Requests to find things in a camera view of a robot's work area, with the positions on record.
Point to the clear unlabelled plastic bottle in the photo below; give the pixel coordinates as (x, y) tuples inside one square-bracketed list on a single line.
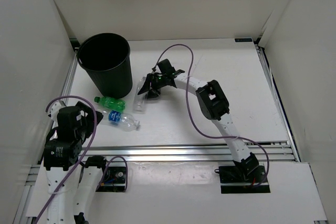
[(139, 102)]

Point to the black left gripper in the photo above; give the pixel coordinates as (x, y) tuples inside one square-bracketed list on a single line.
[(90, 120)]

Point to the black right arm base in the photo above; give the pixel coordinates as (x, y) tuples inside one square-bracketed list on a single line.
[(232, 181)]

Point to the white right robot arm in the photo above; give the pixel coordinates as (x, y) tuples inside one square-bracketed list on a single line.
[(213, 105)]

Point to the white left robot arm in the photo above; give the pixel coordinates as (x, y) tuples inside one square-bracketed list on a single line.
[(71, 181)]

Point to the clear Aquafina bottle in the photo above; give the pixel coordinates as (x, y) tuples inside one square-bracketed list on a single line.
[(121, 120)]

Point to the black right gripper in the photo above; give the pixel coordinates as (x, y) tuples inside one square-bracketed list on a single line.
[(153, 93)]

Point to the green plastic soda bottle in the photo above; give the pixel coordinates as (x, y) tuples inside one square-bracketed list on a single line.
[(110, 103)]

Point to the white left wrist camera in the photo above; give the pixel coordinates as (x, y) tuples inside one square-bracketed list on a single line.
[(53, 112)]

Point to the black plastic waste bin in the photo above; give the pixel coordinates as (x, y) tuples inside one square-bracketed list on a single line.
[(106, 59)]

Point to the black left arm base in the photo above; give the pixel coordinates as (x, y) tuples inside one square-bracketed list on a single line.
[(114, 180)]

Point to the aluminium front frame rail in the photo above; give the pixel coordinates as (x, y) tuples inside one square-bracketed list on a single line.
[(191, 153)]

